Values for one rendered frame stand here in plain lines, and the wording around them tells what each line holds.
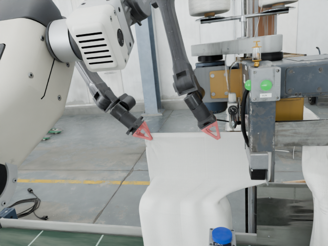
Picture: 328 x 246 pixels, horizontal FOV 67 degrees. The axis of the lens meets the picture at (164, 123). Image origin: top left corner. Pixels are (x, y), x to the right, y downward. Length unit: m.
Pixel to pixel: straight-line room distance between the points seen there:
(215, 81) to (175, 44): 0.30
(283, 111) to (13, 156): 0.95
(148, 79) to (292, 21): 3.25
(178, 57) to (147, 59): 4.77
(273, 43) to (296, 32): 5.25
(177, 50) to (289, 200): 0.90
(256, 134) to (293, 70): 0.21
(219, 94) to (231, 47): 0.25
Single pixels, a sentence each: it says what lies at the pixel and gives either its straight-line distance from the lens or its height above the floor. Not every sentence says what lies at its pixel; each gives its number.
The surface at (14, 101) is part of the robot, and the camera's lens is 0.54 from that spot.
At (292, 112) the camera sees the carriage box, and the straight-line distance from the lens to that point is 1.13.
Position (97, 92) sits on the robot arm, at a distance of 1.05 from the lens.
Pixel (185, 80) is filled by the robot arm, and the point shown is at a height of 1.29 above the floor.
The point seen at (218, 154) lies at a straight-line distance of 1.02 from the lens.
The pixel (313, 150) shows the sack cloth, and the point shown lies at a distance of 1.06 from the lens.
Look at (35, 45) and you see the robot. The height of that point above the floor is 1.44.
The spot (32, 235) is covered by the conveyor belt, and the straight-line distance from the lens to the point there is 1.89.
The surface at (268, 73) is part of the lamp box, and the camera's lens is 0.74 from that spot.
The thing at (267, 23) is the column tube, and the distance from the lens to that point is 1.28.
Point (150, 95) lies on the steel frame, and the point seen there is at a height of 0.46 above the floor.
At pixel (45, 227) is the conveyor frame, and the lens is 1.91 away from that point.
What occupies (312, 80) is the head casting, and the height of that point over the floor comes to 1.28.
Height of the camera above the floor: 1.40
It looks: 16 degrees down
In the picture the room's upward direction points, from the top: 6 degrees counter-clockwise
